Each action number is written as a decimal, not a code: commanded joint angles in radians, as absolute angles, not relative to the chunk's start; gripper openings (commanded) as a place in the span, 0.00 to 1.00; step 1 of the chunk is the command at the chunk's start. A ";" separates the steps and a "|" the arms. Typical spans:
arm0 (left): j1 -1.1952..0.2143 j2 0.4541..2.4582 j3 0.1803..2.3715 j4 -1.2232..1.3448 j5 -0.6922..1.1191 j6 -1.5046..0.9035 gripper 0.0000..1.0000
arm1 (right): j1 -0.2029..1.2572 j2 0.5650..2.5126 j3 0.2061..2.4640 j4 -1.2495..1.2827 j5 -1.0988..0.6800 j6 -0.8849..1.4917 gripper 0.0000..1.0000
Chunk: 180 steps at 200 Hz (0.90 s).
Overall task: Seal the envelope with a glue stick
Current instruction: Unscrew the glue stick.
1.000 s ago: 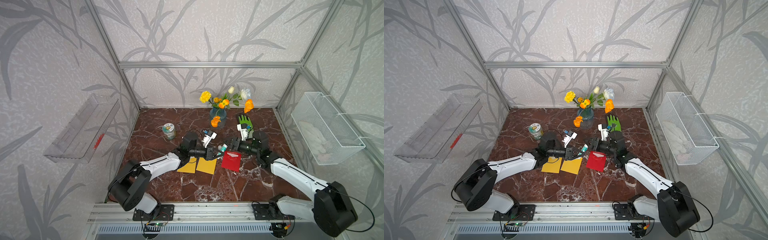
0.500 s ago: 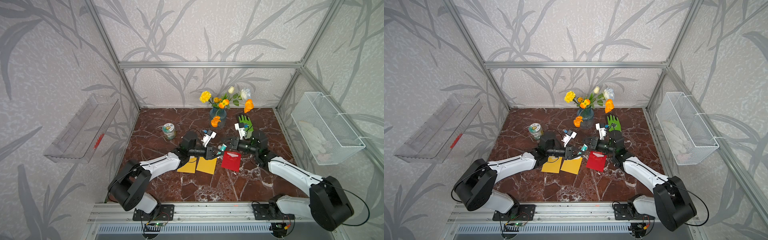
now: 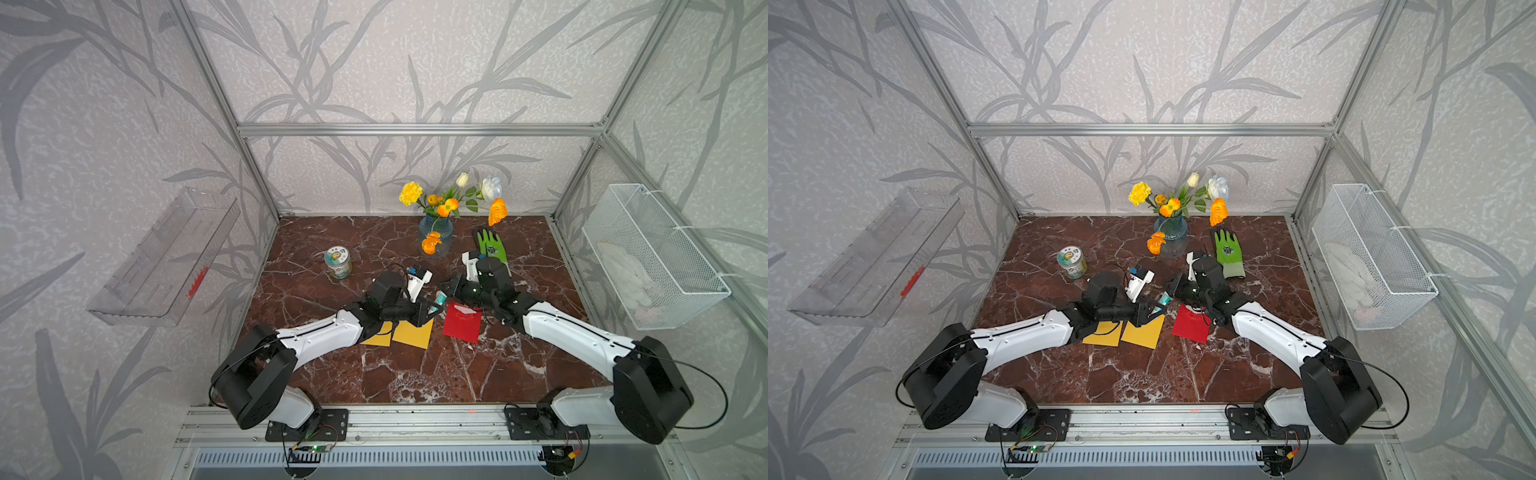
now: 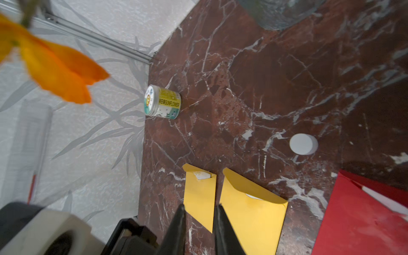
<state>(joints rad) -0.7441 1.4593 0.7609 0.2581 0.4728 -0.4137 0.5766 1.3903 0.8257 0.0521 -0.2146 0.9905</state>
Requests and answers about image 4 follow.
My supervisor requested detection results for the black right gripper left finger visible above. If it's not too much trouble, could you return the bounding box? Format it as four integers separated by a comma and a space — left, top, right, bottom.
156, 204, 187, 255

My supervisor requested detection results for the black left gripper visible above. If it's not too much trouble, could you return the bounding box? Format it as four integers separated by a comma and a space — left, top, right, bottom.
1, 202, 157, 255

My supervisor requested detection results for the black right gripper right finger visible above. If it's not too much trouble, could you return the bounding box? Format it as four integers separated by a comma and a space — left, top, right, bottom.
214, 204, 245, 255

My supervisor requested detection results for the white glue stick cap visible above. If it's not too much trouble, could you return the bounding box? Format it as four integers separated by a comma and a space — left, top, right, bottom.
290, 133, 318, 155

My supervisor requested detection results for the red envelope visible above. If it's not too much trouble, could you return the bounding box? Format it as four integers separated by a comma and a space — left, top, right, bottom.
312, 170, 408, 255

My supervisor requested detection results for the large yellow envelope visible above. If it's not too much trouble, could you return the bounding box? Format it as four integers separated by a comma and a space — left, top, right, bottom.
220, 168, 288, 255

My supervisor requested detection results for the small yellow envelope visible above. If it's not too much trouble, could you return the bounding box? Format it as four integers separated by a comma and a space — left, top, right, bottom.
183, 164, 217, 232

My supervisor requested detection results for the round sunflower label jar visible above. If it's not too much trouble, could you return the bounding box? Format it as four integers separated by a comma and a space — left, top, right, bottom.
144, 85, 182, 120

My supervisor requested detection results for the artificial flower bouquet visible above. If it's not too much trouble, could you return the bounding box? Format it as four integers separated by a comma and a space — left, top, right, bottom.
1, 1, 110, 104

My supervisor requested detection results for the blue textured glass vase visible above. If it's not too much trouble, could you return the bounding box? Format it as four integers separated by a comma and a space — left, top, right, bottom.
238, 0, 325, 31

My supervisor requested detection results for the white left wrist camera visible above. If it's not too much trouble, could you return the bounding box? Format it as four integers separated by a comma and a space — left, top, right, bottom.
1, 209, 105, 255

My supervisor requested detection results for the clear acrylic wall shelf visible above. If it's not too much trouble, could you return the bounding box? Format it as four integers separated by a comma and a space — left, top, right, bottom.
1, 101, 53, 206

